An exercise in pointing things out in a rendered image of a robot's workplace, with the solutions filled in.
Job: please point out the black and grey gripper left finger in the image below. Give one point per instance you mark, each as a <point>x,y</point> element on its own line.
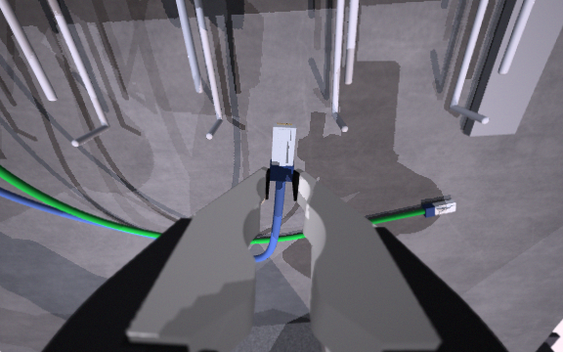
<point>191,289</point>

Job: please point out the green patch cord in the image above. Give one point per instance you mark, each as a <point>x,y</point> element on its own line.
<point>22,185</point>

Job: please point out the blue network cable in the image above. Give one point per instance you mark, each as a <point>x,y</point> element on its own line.
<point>277,218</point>

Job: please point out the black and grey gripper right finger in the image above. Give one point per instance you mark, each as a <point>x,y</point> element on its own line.
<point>370,293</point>

